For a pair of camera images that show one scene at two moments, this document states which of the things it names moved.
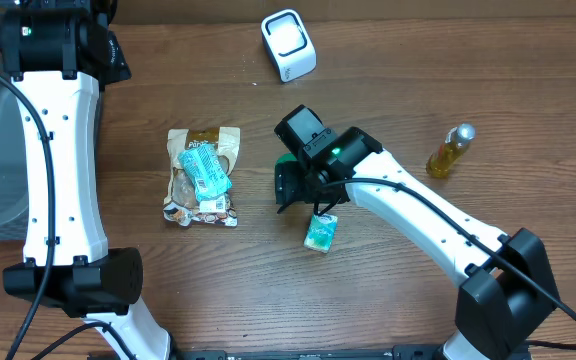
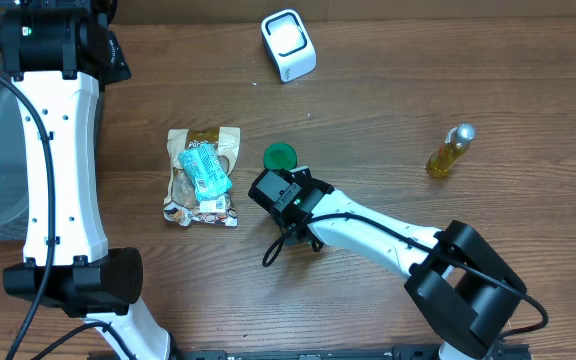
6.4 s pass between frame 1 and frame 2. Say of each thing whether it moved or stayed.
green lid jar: moved
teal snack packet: stayed
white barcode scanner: stayed
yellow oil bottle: stayed
